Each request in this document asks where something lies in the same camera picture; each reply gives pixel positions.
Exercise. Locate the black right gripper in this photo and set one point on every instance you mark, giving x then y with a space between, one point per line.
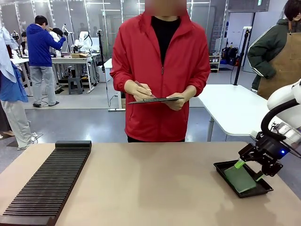
272 148

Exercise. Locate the green perforated PCB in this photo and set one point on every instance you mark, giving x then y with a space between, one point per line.
240 180

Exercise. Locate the black clipboard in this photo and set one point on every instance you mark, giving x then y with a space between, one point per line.
155 100

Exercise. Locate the dark pen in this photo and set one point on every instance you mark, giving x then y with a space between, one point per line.
144 89

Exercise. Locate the person's right forearm red sleeve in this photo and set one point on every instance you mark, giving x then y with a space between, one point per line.
118 80

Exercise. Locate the person's left forearm red sleeve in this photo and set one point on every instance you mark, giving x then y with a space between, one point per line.
201 82

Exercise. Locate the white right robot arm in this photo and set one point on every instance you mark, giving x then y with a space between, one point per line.
284 96

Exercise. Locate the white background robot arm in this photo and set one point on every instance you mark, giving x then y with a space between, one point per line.
83 41

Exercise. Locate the black slotted PCB rack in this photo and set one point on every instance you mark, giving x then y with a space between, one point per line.
47 183

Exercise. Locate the person's left hand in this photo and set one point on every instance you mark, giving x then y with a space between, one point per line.
178 104

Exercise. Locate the person's right hand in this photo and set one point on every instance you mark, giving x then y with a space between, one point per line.
137 90

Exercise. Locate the black plastic tray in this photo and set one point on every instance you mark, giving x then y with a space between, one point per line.
258 188

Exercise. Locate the white table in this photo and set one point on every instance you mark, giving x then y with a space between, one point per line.
230 110

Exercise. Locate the person in brown apron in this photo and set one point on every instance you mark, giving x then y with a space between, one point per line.
282 58

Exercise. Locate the black tripod pole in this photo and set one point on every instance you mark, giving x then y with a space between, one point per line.
241 56

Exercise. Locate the wooden shoe shelf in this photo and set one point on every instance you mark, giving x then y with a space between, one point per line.
215 63

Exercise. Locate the black bags pile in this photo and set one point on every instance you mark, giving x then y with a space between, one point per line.
230 56

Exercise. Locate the person in red jacket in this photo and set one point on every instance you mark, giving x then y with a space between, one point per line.
160 58

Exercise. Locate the small white standing desk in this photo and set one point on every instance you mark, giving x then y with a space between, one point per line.
113 77

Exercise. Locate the grey plastic stool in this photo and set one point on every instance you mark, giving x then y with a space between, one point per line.
75 85

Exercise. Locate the white background desk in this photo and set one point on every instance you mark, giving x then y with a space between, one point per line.
77 61

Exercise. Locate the flat cardboard box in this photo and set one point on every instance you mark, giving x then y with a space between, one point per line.
80 55

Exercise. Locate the man with grey trousers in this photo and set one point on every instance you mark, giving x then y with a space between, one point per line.
41 77

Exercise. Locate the black-haired person in white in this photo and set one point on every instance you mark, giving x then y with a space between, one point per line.
56 40

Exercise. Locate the blue jacket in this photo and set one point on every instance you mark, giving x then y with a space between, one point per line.
38 47

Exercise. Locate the person in light blue clothes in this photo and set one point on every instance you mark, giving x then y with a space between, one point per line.
11 94

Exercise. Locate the seated person in black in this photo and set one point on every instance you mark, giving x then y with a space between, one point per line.
24 43

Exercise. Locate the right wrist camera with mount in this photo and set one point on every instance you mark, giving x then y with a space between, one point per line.
288 133

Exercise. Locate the thin black camera tripod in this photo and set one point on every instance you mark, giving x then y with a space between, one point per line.
101 49

